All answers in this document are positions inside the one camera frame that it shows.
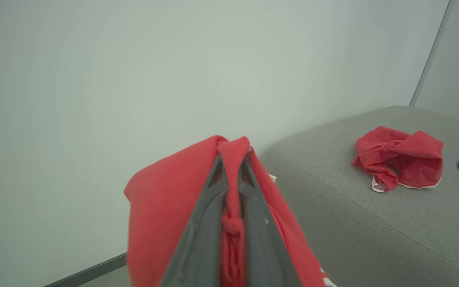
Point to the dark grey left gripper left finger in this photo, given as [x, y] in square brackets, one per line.
[201, 239]

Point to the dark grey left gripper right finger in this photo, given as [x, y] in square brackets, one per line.
[263, 247]

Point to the red garment with white print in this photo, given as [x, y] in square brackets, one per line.
[157, 207]

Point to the red garment with white trim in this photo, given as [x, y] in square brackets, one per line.
[412, 159]

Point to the grey fabric sofa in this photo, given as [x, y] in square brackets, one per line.
[373, 239]

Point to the black wall baseboard strip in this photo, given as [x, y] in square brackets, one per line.
[90, 271]

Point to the grey partition frame post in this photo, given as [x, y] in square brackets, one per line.
[432, 52]

